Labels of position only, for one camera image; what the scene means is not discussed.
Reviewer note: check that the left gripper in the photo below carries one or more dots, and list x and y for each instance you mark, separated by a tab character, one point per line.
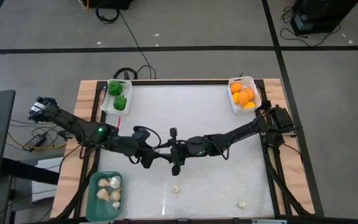
146	152

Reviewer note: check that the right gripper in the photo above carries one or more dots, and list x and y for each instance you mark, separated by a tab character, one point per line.
179	152

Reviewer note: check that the green bell pepper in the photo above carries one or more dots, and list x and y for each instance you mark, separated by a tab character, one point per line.
120	102
115	88

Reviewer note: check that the yellow lemon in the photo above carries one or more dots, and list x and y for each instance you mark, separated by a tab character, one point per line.
249	105
235	98

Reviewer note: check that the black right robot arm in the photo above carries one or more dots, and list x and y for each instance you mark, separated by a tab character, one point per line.
235	135

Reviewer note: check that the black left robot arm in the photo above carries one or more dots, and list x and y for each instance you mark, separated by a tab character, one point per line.
73	121

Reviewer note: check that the white plastic basket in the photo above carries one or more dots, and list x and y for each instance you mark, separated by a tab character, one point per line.
255	85
126	90

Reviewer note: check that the green plastic basket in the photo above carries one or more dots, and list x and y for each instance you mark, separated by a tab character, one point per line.
93	211

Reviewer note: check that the black clip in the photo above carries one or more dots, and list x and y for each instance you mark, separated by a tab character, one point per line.
266	104

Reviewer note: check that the white sheet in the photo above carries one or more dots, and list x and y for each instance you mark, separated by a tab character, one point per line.
45	193

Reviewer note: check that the black power adapter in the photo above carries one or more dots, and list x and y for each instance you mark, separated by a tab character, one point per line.
35	141

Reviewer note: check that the black beam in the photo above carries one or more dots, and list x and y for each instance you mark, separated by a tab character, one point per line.
26	170

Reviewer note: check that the black box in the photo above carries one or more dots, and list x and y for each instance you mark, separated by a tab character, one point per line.
110	3

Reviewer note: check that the black equipment case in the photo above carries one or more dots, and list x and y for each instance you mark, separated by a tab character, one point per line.
322	12

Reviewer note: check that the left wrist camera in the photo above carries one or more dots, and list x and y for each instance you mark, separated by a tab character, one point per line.
141	133

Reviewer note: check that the black metal table frame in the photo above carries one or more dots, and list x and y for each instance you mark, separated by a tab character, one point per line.
179	82

